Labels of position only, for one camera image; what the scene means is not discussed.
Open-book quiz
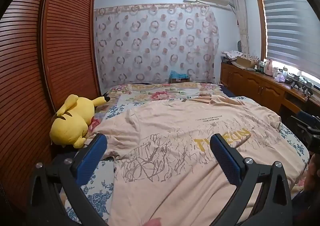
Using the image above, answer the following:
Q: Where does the long wooden cabinet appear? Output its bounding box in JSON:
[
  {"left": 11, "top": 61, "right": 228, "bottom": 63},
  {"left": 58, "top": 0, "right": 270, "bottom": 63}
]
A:
[{"left": 220, "top": 62, "right": 320, "bottom": 121}]

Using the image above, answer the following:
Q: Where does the ring-patterned sheer curtain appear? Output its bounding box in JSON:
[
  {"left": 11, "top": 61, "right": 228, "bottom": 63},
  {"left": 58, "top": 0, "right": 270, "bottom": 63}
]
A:
[{"left": 94, "top": 2, "right": 220, "bottom": 87}]

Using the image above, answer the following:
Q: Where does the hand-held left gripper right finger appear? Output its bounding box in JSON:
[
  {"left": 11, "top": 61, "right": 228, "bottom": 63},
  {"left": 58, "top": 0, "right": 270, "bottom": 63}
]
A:
[{"left": 209, "top": 133, "right": 293, "bottom": 226}]

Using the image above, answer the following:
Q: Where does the grey striped window blind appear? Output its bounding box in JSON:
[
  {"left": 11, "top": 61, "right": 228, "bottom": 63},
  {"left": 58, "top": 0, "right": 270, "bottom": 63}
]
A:
[{"left": 259, "top": 0, "right": 320, "bottom": 72}]

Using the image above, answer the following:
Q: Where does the pink floral blanket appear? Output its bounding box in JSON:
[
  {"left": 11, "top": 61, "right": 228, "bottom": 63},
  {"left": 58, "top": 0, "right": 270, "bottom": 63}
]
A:
[{"left": 104, "top": 82, "right": 225, "bottom": 104}]

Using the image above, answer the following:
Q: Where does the small cardboard box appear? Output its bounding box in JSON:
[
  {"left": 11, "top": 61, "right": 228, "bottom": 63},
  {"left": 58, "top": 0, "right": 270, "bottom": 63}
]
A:
[{"left": 169, "top": 77, "right": 190, "bottom": 84}]

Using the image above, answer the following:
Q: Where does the beige printed T-shirt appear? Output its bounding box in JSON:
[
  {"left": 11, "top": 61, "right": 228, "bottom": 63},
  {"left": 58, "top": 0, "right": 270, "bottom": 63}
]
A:
[{"left": 85, "top": 95, "right": 310, "bottom": 226}]

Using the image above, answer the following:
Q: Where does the yellow plush toy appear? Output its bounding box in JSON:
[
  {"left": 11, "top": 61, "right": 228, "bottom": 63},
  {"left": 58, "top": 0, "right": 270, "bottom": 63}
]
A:
[{"left": 49, "top": 94, "right": 111, "bottom": 148}]

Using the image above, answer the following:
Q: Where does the folded patterned cloth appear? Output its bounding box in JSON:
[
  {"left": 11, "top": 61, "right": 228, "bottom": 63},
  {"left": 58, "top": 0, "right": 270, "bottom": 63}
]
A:
[{"left": 221, "top": 50, "right": 244, "bottom": 60}]

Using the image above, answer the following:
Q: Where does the beige side curtain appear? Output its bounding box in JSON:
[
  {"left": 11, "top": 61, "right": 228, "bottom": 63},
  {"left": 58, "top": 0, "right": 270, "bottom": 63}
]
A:
[{"left": 230, "top": 0, "right": 250, "bottom": 54}]

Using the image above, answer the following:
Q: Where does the blue floral blanket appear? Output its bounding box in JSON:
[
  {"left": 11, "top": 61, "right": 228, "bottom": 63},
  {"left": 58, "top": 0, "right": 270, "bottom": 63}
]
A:
[{"left": 59, "top": 95, "right": 310, "bottom": 226}]

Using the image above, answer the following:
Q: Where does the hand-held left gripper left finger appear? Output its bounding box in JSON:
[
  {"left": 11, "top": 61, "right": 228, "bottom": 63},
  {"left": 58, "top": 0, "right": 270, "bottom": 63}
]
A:
[{"left": 29, "top": 133, "right": 108, "bottom": 226}]

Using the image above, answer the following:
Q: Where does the open cardboard box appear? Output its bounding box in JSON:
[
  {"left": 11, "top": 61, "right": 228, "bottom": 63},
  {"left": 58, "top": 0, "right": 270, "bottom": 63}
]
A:
[{"left": 236, "top": 56, "right": 259, "bottom": 68}]

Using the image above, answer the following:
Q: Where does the dark blue bed sheet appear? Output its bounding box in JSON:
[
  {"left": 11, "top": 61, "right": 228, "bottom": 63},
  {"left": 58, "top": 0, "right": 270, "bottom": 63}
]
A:
[{"left": 220, "top": 84, "right": 248, "bottom": 99}]

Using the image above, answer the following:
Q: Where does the brown louvered wardrobe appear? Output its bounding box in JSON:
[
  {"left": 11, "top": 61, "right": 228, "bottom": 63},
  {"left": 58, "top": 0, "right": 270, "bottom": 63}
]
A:
[{"left": 0, "top": 0, "right": 102, "bottom": 216}]

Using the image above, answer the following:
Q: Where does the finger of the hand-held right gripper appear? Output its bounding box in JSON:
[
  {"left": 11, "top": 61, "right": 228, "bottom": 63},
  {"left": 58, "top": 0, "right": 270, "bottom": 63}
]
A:
[{"left": 287, "top": 111, "right": 320, "bottom": 136}]

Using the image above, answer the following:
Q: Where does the black tripod stand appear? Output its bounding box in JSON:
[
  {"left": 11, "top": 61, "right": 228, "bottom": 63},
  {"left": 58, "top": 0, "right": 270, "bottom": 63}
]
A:
[
  {"left": 302, "top": 81, "right": 313, "bottom": 99},
  {"left": 291, "top": 75, "right": 302, "bottom": 89}
]

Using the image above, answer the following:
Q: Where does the wooden window frame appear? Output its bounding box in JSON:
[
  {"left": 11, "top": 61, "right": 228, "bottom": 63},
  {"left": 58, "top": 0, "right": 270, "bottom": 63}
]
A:
[{"left": 253, "top": 0, "right": 320, "bottom": 67}]

